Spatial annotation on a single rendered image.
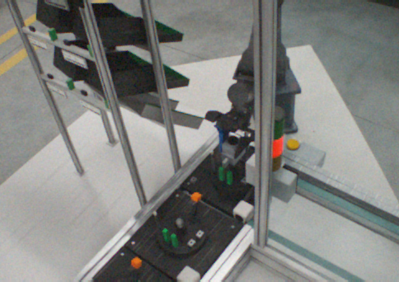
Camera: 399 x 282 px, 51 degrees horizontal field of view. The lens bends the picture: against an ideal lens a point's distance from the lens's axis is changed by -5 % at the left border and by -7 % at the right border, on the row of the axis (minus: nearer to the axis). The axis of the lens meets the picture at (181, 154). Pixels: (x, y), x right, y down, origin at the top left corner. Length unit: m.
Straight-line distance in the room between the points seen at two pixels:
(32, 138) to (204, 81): 1.65
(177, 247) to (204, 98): 0.76
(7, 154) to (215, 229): 2.16
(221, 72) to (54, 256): 1.02
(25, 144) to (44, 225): 1.70
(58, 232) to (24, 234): 0.12
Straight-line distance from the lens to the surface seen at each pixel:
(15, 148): 3.21
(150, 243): 1.25
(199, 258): 1.21
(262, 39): 0.75
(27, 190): 1.66
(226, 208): 1.29
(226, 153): 1.26
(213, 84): 1.86
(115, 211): 1.48
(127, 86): 1.18
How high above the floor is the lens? 2.03
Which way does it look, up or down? 47 degrees down
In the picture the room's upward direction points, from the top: 10 degrees counter-clockwise
